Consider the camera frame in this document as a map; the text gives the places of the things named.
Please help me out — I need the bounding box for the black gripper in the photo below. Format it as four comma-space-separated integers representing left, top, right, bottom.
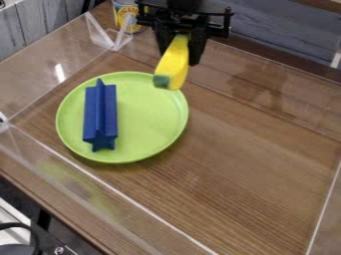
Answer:
136, 1, 234, 66

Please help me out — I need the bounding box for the yellow toy banana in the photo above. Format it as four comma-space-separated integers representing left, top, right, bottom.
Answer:
153, 34, 188, 91

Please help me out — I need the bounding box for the blue star-shaped block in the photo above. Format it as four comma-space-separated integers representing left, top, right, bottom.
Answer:
82, 79, 119, 152

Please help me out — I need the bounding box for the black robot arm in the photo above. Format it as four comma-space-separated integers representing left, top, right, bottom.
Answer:
135, 0, 234, 66

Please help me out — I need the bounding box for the green plate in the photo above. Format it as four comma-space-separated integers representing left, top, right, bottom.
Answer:
56, 72, 188, 163

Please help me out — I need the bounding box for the yellow blue tin can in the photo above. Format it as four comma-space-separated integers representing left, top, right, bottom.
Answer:
112, 0, 144, 34

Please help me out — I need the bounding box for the clear acrylic corner bracket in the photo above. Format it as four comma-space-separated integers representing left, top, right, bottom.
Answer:
85, 12, 133, 52

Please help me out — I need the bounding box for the clear acrylic tray wall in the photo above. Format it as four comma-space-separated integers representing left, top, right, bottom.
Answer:
0, 15, 341, 255

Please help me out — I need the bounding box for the black cable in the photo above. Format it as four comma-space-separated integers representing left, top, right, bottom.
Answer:
0, 222, 42, 255

